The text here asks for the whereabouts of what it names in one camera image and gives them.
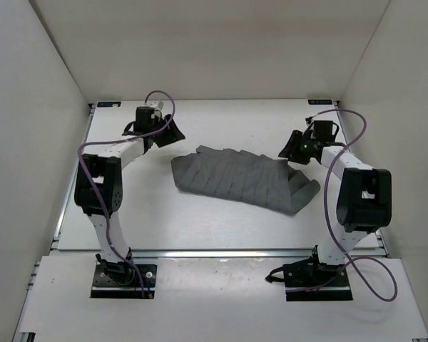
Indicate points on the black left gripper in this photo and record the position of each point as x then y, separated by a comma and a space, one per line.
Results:
173, 135

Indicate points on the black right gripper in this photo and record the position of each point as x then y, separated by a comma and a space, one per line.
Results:
290, 150

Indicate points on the grey pleated skirt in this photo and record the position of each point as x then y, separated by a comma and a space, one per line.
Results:
245, 177

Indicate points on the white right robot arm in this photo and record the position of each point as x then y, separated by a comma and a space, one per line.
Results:
364, 202

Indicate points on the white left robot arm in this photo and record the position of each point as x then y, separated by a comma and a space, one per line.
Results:
99, 186

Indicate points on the right blue corner label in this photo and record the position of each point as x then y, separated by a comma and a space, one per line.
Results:
319, 102

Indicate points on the blue corner label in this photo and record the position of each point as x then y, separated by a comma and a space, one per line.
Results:
319, 102
108, 104

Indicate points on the left blue corner label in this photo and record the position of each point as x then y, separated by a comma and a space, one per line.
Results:
108, 104

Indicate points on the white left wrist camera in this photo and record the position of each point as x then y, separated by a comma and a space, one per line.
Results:
157, 105

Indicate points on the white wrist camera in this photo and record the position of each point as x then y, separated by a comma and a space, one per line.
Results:
309, 120
157, 105

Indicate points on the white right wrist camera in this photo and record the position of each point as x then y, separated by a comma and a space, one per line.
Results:
309, 120

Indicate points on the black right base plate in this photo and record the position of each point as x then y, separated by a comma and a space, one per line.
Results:
304, 284

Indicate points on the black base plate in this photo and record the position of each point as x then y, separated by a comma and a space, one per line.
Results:
107, 286
304, 284

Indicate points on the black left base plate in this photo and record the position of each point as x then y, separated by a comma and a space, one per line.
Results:
107, 286

